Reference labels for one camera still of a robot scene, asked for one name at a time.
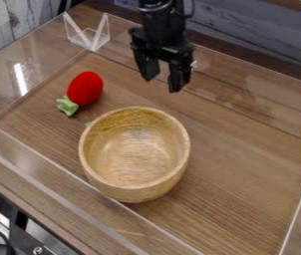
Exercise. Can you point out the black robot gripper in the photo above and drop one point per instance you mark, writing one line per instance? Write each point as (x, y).
(164, 44)

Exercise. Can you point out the red plush strawberry toy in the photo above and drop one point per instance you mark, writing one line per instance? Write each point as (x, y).
(83, 92)

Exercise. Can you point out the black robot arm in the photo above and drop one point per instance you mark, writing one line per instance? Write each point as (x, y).
(164, 12)

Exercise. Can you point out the wooden bowl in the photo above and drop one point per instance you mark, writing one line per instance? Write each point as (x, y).
(134, 152)

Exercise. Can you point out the black metal table leg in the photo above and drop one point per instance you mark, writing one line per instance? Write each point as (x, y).
(25, 243)

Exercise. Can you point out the clear acrylic corner bracket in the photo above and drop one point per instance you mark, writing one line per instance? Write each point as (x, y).
(91, 39)

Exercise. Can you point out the clear acrylic table enclosure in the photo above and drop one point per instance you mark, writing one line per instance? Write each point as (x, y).
(236, 206)

